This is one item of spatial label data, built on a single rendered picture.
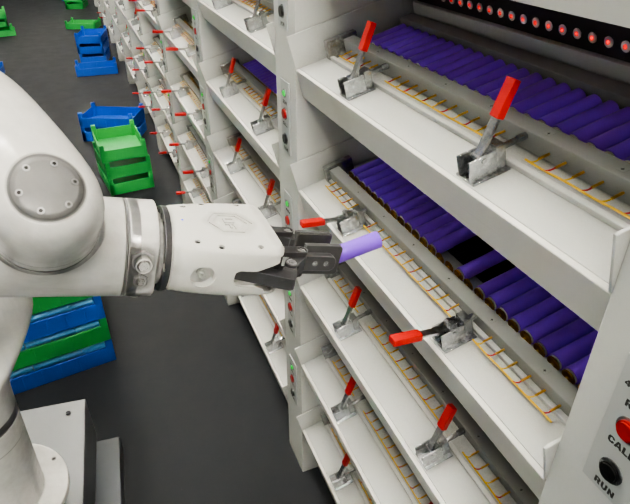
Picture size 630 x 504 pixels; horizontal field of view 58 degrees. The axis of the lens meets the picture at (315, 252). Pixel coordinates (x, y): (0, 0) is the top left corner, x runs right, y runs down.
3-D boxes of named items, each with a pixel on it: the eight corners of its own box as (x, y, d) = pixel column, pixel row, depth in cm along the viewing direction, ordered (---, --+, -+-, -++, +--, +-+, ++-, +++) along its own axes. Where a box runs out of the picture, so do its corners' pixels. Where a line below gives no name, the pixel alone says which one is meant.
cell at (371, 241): (381, 236, 58) (323, 257, 56) (383, 250, 59) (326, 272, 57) (373, 227, 59) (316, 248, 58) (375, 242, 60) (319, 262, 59)
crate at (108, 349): (6, 397, 156) (-3, 376, 152) (-1, 354, 171) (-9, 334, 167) (116, 359, 169) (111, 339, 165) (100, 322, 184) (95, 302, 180)
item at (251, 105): (286, 189, 106) (264, 122, 98) (211, 96, 153) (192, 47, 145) (381, 147, 109) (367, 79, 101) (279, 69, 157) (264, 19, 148)
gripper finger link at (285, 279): (278, 291, 47) (309, 269, 52) (204, 254, 50) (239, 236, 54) (275, 303, 48) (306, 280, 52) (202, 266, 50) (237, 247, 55)
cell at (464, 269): (498, 250, 71) (453, 271, 70) (501, 243, 70) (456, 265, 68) (506, 262, 70) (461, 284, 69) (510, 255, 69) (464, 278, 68)
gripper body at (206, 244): (161, 238, 44) (293, 242, 49) (143, 184, 52) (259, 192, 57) (150, 317, 47) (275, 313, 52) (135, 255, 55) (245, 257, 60)
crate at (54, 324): (-12, 354, 148) (-22, 331, 143) (-18, 312, 162) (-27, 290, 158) (106, 317, 161) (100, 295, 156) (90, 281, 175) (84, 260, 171)
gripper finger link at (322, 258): (289, 258, 51) (354, 259, 54) (278, 240, 53) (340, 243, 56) (282, 288, 52) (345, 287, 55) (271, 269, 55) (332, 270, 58)
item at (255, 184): (288, 277, 117) (269, 224, 108) (218, 165, 164) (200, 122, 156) (375, 236, 120) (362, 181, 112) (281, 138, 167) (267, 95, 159)
